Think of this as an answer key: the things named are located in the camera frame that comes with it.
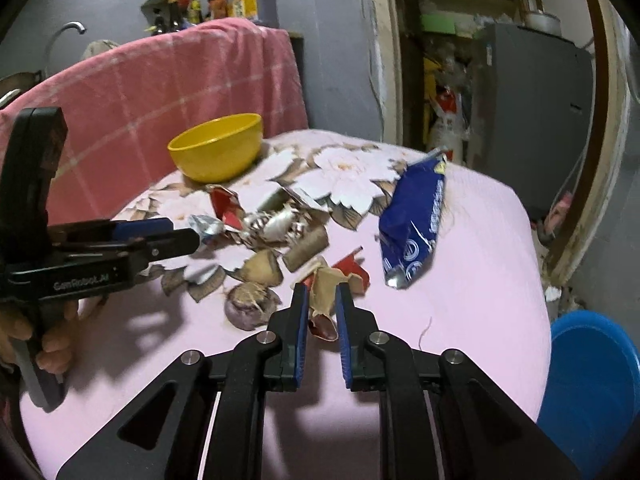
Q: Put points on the red and white bag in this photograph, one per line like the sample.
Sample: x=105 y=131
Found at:
x=445 y=125

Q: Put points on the yellow plastic bag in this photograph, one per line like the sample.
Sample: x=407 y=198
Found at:
x=430 y=90

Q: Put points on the cream door frame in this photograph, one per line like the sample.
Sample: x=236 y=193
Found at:
x=387 y=60

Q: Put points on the dark red onion peel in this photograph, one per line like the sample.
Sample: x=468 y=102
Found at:
x=325 y=329

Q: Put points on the purple onion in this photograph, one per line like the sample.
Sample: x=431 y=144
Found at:
x=250 y=307

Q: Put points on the red torn wrapper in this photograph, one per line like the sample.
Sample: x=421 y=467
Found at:
x=222 y=205

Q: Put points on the red wrapper piece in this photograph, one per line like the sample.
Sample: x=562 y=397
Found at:
x=357 y=277

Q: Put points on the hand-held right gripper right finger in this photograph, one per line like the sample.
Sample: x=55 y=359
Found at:
x=344 y=332

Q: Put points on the brown root piece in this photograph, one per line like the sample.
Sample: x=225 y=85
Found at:
x=305 y=247

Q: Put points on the pink floral bedsheet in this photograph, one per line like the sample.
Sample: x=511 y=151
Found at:
x=475 y=260

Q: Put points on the blue snack bag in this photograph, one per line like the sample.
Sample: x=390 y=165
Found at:
x=412 y=220

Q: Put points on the dark sauce bottle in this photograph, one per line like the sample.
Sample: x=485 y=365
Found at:
x=160 y=22

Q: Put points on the tan paper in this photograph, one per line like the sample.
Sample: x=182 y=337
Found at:
x=325 y=290

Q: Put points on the blue plastic bucket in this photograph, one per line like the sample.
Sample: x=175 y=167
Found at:
x=590 y=375

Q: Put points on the silver crumpled wrapper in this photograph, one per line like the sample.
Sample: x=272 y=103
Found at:
x=277 y=222

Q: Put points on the pink checked towel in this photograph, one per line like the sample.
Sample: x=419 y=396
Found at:
x=150 y=95

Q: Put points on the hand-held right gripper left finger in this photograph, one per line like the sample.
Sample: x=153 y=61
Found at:
x=300 y=332

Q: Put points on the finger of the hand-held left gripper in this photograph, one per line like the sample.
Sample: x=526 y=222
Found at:
x=170 y=246
x=142 y=228

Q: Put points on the green box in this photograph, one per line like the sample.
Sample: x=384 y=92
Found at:
x=445 y=23

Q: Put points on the metal pot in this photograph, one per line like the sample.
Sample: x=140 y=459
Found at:
x=542 y=21

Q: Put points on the silver foil wrapper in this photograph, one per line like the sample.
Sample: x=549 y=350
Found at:
x=205 y=227

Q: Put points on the metal faucet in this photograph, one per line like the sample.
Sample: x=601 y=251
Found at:
x=72 y=25

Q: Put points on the grey refrigerator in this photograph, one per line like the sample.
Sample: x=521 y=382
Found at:
x=540 y=110

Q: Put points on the person's left hand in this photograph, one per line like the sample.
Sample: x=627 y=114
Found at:
x=55 y=352

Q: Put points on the yellow plastic bowl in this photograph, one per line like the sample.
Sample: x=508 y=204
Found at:
x=220 y=155

